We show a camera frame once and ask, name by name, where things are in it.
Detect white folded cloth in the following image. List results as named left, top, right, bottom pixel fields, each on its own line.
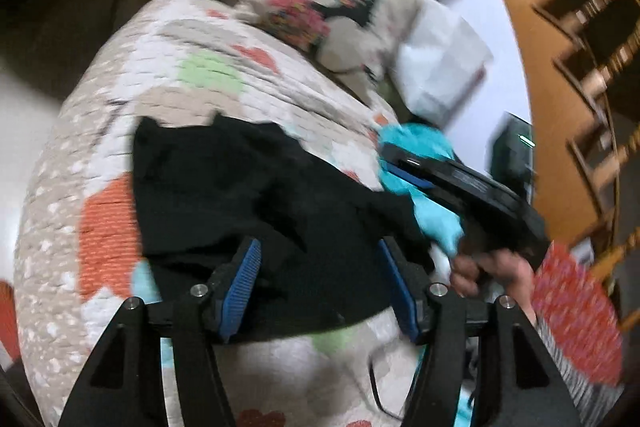
left=392, top=0, right=493, bottom=125

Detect person's right hand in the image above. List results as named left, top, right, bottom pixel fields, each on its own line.
left=448, top=251, right=538, bottom=325

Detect black pants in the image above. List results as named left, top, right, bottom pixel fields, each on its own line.
left=131, top=112, right=433, bottom=342

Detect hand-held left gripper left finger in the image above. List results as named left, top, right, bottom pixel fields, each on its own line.
left=59, top=236, right=262, bottom=427

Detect black cable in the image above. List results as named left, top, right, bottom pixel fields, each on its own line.
left=369, top=347, right=406, bottom=423

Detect turquoise cloth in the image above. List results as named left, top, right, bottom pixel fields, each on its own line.
left=376, top=123, right=466, bottom=258

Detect patchwork quilted blanket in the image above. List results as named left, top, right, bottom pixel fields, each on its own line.
left=12, top=0, right=476, bottom=427

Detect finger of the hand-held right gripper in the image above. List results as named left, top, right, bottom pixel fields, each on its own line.
left=378, top=142, right=451, bottom=200

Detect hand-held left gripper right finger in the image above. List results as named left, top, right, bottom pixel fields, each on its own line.
left=377, top=236, right=581, bottom=427

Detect dark electronic box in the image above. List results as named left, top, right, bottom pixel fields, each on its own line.
left=487, top=111, right=535, bottom=200

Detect wooden stair railing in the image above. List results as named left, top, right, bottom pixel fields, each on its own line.
left=450, top=0, right=640, bottom=333

